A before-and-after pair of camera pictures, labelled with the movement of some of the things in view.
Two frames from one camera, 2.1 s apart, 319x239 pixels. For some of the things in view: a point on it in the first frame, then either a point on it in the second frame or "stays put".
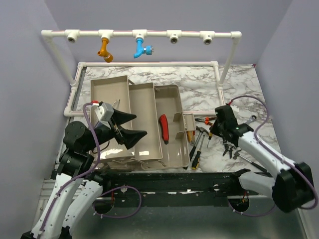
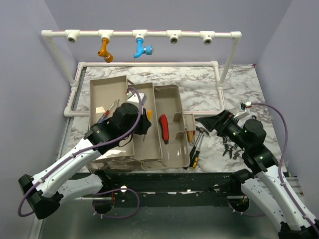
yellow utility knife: (210, 135) -> (149, 116)
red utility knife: (163, 121) stays put
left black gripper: (129, 137) -> (145, 124)
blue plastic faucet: (148, 50) stays put
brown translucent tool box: (158, 111) stays put
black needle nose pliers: (228, 149) stays put
